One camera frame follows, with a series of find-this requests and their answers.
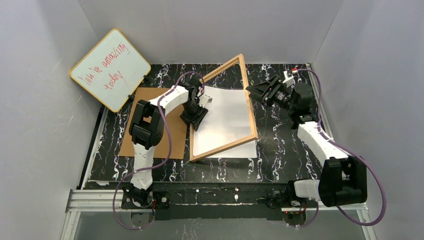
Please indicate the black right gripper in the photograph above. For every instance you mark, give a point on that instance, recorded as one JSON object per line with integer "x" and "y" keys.
{"x": 267, "y": 96}

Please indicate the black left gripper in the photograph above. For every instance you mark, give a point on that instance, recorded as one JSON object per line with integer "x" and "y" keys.
{"x": 192, "y": 115}

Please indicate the printed colour photo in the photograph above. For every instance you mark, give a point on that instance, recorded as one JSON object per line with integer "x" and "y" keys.
{"x": 225, "y": 129}

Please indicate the wooden picture frame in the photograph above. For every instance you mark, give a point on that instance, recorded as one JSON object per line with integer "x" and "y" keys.
{"x": 250, "y": 109}

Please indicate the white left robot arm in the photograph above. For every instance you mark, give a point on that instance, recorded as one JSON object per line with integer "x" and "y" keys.
{"x": 148, "y": 124}

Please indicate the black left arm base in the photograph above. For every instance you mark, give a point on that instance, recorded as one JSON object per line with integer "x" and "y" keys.
{"x": 137, "y": 200}

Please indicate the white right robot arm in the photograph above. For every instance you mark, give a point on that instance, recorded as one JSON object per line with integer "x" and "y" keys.
{"x": 343, "y": 179}

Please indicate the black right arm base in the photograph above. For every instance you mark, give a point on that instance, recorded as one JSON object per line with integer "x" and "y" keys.
{"x": 277, "y": 199}

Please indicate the yellow-edged whiteboard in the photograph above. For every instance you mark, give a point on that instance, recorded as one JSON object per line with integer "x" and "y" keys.
{"x": 111, "y": 71}

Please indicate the aluminium mounting rail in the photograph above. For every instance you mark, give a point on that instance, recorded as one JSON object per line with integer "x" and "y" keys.
{"x": 180, "y": 195}

